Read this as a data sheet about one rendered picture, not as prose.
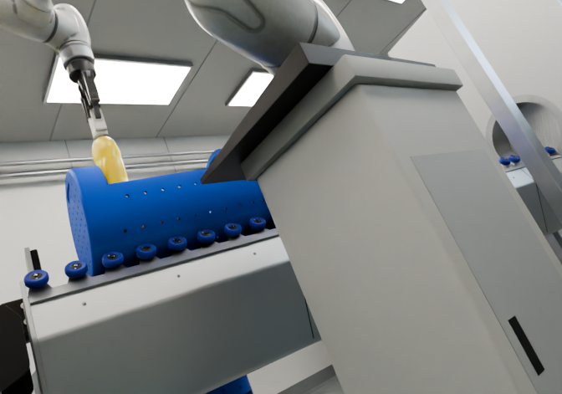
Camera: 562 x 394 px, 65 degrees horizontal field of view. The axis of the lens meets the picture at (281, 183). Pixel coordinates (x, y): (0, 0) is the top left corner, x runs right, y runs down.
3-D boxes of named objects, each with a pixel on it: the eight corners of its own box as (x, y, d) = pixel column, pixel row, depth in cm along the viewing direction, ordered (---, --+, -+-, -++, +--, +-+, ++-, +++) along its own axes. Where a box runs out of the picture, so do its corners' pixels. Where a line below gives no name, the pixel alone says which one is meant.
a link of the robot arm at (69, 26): (80, 67, 137) (38, 53, 126) (68, 28, 142) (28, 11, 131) (101, 46, 133) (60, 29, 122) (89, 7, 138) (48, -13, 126)
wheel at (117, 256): (115, 263, 95) (115, 271, 96) (127, 253, 99) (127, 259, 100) (97, 258, 96) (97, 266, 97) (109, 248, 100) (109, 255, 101)
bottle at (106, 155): (120, 188, 112) (102, 126, 118) (99, 200, 113) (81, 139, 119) (138, 192, 118) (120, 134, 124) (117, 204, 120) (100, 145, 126)
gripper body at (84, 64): (94, 56, 128) (103, 82, 125) (92, 75, 134) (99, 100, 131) (66, 56, 124) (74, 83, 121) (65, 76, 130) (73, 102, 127)
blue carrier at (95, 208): (389, 187, 139) (349, 115, 149) (97, 259, 92) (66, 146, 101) (343, 226, 161) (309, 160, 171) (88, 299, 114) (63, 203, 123)
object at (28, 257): (48, 299, 93) (36, 244, 97) (36, 303, 92) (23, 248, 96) (48, 309, 101) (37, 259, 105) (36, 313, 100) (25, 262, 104)
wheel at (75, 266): (88, 258, 96) (89, 265, 97) (65, 258, 94) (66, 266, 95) (86, 270, 92) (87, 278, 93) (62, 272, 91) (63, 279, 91)
